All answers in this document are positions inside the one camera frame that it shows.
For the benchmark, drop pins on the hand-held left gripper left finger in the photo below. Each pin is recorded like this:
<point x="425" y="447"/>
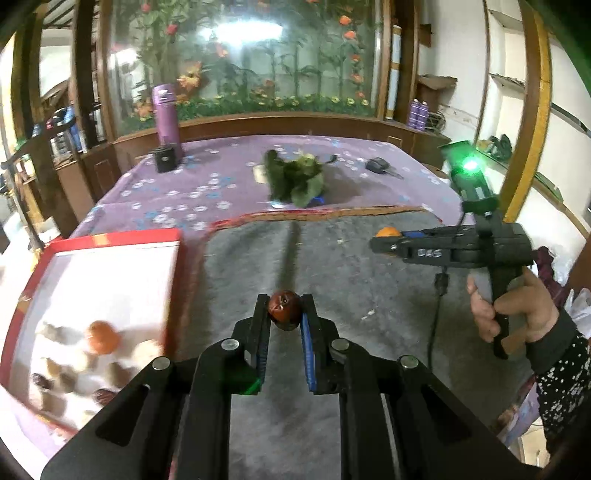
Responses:
<point x="264" y="341"/>

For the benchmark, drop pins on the red cardboard box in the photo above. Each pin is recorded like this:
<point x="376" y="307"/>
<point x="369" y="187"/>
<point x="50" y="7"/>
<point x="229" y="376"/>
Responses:
<point x="106" y="286"/>

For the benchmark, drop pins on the small black box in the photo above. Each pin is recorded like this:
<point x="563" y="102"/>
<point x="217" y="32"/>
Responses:
<point x="165" y="159"/>

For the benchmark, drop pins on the black car key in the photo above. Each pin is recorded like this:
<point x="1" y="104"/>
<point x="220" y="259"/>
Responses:
<point x="377" y="165"/>

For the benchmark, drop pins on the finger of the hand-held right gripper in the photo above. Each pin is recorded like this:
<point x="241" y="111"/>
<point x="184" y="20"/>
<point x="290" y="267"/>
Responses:
<point x="438" y="234"/>
<point x="429" y="256"/>

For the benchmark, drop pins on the person's right hand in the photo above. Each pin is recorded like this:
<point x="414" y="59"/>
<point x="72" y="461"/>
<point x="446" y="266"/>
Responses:
<point x="531" y="300"/>

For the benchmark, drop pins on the wooden side cabinet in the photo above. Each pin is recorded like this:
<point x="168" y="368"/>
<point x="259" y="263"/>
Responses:
<point x="415" y="143"/>

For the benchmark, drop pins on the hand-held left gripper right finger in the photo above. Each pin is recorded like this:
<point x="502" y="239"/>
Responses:
<point x="307" y="350"/>

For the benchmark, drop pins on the red date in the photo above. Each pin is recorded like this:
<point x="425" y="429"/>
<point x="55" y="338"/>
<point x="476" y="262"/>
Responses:
<point x="284" y="309"/>
<point x="104" y="396"/>
<point x="40" y="381"/>

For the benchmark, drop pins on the flower decorated glass screen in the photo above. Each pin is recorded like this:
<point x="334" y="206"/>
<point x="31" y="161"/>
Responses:
<point x="277" y="60"/>

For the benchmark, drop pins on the small blue object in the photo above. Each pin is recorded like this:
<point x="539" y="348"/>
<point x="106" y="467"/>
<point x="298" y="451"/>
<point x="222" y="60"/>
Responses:
<point x="317" y="201"/>

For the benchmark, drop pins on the purple floral tablecloth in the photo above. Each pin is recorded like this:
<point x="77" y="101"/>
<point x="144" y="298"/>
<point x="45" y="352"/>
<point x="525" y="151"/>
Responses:
<point x="221" y="184"/>

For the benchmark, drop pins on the grey fluffy mat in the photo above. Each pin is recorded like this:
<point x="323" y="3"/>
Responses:
<point x="369" y="286"/>

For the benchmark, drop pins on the person's right forearm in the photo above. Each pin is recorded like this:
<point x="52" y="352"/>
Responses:
<point x="561" y="378"/>

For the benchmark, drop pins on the purple spray can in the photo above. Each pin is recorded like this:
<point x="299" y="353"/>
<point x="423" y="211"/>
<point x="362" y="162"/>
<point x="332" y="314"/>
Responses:
<point x="413" y="115"/>
<point x="422" y="116"/>

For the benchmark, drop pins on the purple water bottle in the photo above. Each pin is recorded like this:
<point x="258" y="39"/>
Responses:
<point x="166" y="120"/>

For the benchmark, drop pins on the small white card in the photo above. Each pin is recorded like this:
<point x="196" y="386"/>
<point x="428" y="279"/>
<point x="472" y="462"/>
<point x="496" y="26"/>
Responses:
<point x="259" y="174"/>

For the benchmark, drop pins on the leafy green vegetable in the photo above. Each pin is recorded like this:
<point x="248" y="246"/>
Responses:
<point x="295" y="180"/>

